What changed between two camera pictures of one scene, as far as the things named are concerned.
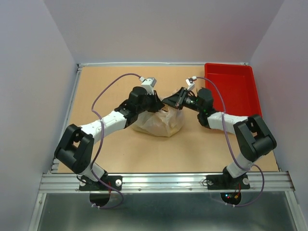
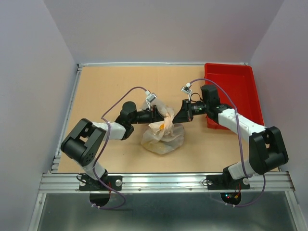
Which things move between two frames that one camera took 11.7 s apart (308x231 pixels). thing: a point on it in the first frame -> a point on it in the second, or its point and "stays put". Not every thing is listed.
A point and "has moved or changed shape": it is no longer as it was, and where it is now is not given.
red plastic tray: (237, 83) stays put
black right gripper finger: (176, 99) -> (185, 114)
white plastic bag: (165, 122) has moved or changed shape
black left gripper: (156, 104) -> (154, 115)
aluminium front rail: (275, 181) stays put
